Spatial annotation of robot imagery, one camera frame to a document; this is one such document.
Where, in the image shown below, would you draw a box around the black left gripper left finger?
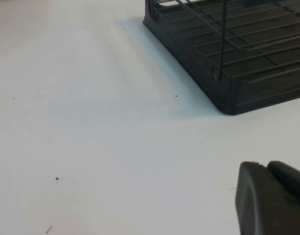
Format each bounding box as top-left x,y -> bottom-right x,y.
234,161 -> 300,235

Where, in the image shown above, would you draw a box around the black plastic dish rack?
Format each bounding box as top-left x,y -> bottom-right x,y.
142,0 -> 300,117

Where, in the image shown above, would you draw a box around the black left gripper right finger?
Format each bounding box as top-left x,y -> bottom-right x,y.
266,160 -> 300,204

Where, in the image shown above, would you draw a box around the black wire dish rack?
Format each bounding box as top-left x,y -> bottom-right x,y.
147,0 -> 300,81

